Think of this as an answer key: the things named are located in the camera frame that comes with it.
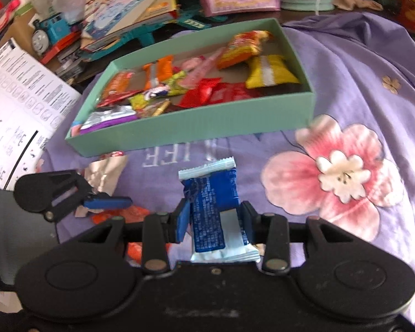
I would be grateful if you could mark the pink jelly stick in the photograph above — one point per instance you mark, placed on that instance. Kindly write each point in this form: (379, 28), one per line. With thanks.
(204, 67)

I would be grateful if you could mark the clear packet orange snack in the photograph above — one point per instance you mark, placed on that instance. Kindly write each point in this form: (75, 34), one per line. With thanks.
(119, 83)

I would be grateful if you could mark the brown gold candy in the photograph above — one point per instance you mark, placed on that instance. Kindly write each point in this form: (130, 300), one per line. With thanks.
(160, 108)

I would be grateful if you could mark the purple white snack packet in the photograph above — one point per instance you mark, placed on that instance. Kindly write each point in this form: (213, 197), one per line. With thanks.
(107, 117)

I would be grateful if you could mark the orange gold snack packet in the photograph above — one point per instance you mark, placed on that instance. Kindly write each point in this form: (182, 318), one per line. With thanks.
(245, 46)

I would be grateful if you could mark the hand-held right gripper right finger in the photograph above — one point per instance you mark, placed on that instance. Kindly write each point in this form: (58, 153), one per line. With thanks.
(245, 224)

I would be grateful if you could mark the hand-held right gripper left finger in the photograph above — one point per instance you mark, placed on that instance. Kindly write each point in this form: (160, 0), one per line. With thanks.
(181, 221)

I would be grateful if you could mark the white instruction sheet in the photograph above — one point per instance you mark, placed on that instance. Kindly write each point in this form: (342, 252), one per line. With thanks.
(20, 93)

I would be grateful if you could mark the blue toy train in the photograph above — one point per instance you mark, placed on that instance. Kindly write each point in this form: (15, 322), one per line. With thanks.
(50, 33)

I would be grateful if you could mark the black white printed box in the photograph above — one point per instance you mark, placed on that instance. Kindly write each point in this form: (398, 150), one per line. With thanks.
(71, 61)

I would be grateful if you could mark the orange foil snack packet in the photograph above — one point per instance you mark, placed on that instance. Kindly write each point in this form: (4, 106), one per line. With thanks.
(163, 69)

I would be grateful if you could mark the purple floral blanket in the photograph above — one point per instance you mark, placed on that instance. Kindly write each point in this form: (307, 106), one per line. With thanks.
(332, 93)

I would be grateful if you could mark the pale vacuum-sealed pouch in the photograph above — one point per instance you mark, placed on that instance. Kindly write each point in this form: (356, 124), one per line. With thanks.
(102, 176)

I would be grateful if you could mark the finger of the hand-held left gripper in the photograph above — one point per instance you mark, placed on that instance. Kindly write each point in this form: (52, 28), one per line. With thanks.
(107, 202)

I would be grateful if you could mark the blue snack packet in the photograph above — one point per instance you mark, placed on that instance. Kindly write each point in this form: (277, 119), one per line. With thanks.
(211, 197)

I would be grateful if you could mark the orange red snack packet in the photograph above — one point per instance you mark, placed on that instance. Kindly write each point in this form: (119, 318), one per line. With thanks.
(135, 214)

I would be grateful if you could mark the green yellow candy packet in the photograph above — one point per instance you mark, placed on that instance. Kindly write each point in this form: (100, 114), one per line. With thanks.
(173, 88)

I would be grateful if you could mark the yellow snack packet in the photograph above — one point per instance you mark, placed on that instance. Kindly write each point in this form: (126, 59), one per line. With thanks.
(283, 72)

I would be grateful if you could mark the mint green cardboard box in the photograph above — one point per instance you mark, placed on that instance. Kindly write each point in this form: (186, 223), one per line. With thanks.
(193, 128)

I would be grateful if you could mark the pink packet blue edge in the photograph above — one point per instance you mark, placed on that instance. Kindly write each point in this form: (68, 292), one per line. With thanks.
(75, 128)

